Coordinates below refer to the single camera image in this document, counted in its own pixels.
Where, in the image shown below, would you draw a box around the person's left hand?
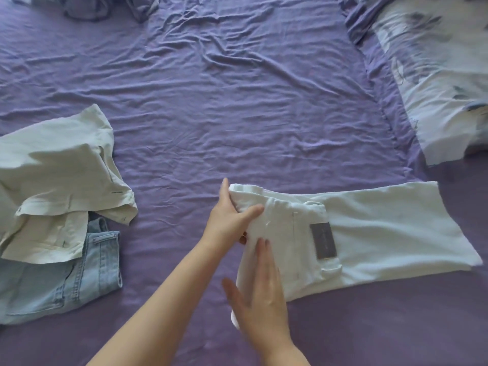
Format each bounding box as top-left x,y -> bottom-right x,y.
200,177 -> 265,250

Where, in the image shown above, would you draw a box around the person's right hand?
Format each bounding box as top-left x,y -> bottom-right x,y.
222,238 -> 296,353

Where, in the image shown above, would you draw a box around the purple sheet bed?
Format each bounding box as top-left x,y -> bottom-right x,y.
0,0 -> 488,366

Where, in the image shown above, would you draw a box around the white jeans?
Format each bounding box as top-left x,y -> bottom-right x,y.
227,181 -> 483,330

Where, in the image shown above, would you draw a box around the light blue denim jeans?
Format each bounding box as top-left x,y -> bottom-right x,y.
0,217 -> 124,325

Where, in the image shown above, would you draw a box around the person's left forearm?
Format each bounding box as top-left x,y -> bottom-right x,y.
86,239 -> 229,366

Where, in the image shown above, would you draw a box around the floral pillow purple trim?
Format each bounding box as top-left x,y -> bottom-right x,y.
339,0 -> 488,166

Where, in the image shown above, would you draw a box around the crumpled purple grey quilt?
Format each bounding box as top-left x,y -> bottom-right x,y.
9,0 -> 161,23

